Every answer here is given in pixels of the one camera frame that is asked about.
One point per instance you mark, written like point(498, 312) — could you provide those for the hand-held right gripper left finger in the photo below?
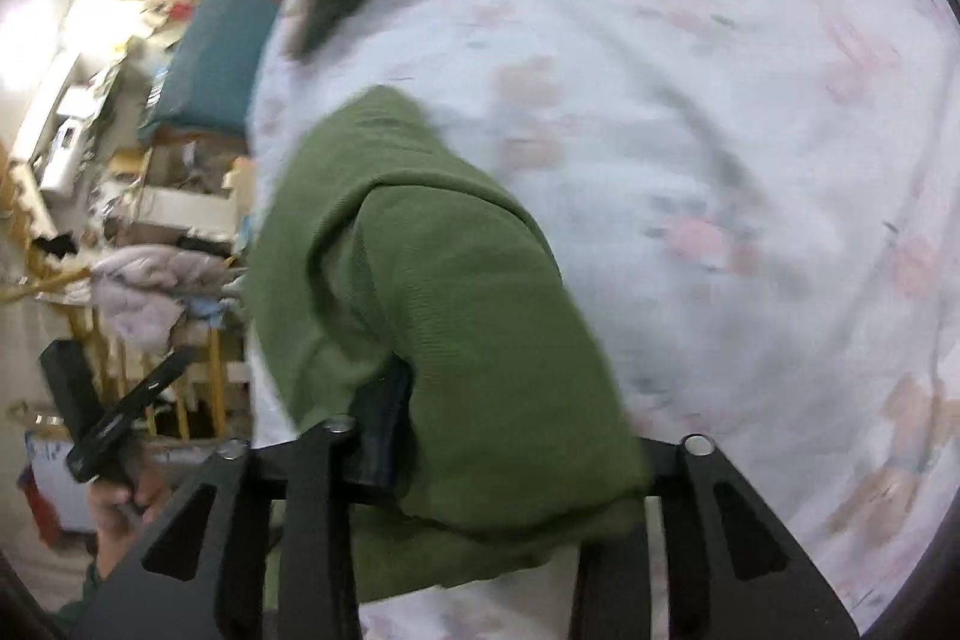
point(315, 535)

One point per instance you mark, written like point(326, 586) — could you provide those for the floral bed sheet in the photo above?
point(675, 85)

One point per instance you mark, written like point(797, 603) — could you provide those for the yellow wooden rack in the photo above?
point(214, 385)

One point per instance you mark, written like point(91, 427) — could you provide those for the green pants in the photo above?
point(450, 310)

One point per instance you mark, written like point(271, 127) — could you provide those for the person's left hand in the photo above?
point(116, 520)

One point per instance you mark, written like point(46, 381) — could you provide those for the pink quilted jacket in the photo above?
point(142, 295)

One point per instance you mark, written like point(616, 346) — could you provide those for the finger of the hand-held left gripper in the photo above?
point(131, 407)
point(69, 385)

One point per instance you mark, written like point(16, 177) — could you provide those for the person's left forearm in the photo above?
point(82, 599)

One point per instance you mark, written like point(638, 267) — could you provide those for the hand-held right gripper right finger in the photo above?
point(701, 505)

